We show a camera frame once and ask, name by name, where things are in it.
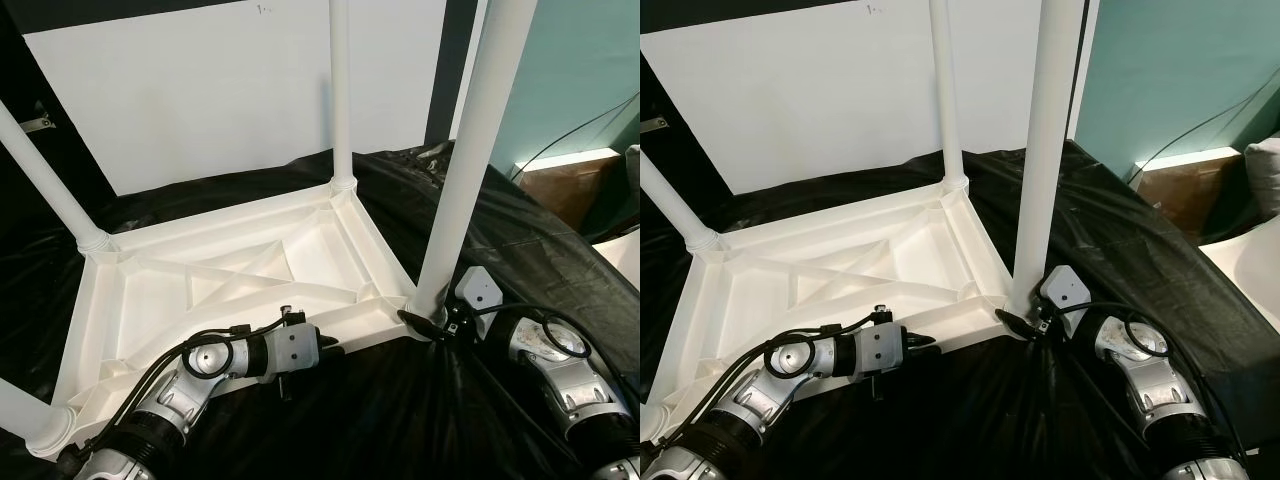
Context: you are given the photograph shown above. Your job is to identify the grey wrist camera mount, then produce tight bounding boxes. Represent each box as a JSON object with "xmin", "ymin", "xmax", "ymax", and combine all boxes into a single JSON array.
[
  {"xmin": 265, "ymin": 322, "xmax": 323, "ymax": 379},
  {"xmin": 455, "ymin": 265, "xmax": 501, "ymax": 316},
  {"xmin": 855, "ymin": 322, "xmax": 909, "ymax": 379},
  {"xmin": 1040, "ymin": 265, "xmax": 1089, "ymax": 316}
]

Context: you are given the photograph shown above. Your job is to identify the white plastic table top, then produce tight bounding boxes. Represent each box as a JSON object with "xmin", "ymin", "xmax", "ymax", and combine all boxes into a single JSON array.
[
  {"xmin": 640, "ymin": 180, "xmax": 1016, "ymax": 441},
  {"xmin": 25, "ymin": 180, "xmax": 421, "ymax": 456}
]

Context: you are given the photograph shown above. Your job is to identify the brown wooden furniture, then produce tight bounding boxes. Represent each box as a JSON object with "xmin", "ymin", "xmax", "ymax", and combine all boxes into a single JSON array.
[
  {"xmin": 1140, "ymin": 160, "xmax": 1241, "ymax": 241},
  {"xmin": 520, "ymin": 160, "xmax": 621, "ymax": 231}
]

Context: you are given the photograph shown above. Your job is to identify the white furniture top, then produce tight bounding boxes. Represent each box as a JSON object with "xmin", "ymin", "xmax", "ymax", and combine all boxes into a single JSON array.
[
  {"xmin": 590, "ymin": 230, "xmax": 641, "ymax": 291},
  {"xmin": 1200, "ymin": 225, "xmax": 1280, "ymax": 311}
]

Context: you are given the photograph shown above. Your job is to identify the white plastic table leg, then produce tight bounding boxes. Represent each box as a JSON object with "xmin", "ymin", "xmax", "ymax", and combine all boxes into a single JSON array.
[
  {"xmin": 928, "ymin": 0, "xmax": 969, "ymax": 191},
  {"xmin": 640, "ymin": 155, "xmax": 719, "ymax": 253},
  {"xmin": 410, "ymin": 0, "xmax": 541, "ymax": 316},
  {"xmin": 1003, "ymin": 0, "xmax": 1086, "ymax": 316},
  {"xmin": 0, "ymin": 100, "xmax": 113, "ymax": 253},
  {"xmin": 328, "ymin": 0, "xmax": 358, "ymax": 196},
  {"xmin": 0, "ymin": 378, "xmax": 73, "ymax": 456}
]

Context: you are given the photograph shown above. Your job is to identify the black door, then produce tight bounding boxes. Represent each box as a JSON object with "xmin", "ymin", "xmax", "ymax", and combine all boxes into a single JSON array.
[
  {"xmin": 0, "ymin": 0, "xmax": 121, "ymax": 216},
  {"xmin": 640, "ymin": 0, "xmax": 736, "ymax": 216}
]

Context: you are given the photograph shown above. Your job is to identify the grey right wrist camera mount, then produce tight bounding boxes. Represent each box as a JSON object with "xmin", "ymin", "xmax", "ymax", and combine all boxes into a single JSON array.
[
  {"xmin": 1040, "ymin": 265, "xmax": 1089, "ymax": 316},
  {"xmin": 455, "ymin": 265, "xmax": 501, "ymax": 316}
]

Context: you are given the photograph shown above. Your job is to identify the thin black wall cable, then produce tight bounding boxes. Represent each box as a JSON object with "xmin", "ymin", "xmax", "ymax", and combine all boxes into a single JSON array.
[
  {"xmin": 510, "ymin": 88, "xmax": 641, "ymax": 176},
  {"xmin": 1130, "ymin": 65, "xmax": 1280, "ymax": 181}
]

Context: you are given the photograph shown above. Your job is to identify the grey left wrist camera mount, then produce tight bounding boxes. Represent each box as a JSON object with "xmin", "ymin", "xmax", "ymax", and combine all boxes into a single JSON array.
[
  {"xmin": 265, "ymin": 322, "xmax": 323, "ymax": 379},
  {"xmin": 855, "ymin": 322, "xmax": 909, "ymax": 379}
]

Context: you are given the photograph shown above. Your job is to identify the black plastic cover sheet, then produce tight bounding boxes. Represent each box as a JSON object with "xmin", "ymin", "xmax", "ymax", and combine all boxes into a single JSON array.
[
  {"xmin": 640, "ymin": 140, "xmax": 1280, "ymax": 480},
  {"xmin": 0, "ymin": 140, "xmax": 641, "ymax": 480}
]

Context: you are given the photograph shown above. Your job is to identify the black vertical wall strip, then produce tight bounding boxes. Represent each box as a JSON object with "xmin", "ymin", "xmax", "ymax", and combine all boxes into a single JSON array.
[
  {"xmin": 1068, "ymin": 0, "xmax": 1093, "ymax": 141},
  {"xmin": 425, "ymin": 0, "xmax": 481, "ymax": 149}
]

